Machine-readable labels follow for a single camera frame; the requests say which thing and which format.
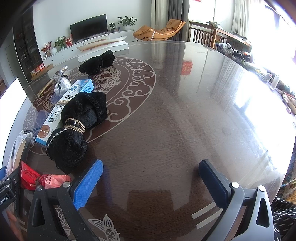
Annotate cardboard box on floor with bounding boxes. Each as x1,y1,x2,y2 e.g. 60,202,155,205
30,64,53,81

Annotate blue white long box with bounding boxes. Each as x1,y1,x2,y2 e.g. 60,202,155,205
35,78,95,147

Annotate black sock bundle with band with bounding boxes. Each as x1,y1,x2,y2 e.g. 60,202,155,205
46,92,107,174

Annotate orange lounge chair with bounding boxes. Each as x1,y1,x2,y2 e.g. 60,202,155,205
133,19,186,41

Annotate wooden railing bench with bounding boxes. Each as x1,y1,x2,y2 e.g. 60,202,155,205
187,21,252,53

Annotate pink plastic bag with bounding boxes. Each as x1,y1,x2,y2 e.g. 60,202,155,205
38,174,71,189

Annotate red plastic bag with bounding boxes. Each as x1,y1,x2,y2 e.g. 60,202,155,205
20,161,41,191

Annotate small green potted plant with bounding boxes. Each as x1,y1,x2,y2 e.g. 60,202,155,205
54,36,66,49

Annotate white tv cabinet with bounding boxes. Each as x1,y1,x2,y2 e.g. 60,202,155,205
43,30,135,67

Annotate white vase red flowers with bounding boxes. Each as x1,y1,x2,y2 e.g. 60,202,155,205
41,41,57,56

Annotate green potted plant on cabinet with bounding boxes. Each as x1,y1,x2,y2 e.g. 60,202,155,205
117,16,137,31

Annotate cotton swab bundle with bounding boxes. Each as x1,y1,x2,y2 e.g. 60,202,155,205
54,74,71,97

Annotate dark display cabinet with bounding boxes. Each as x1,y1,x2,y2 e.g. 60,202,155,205
13,7,43,83

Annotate black flat television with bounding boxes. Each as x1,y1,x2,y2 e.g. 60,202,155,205
70,14,108,42

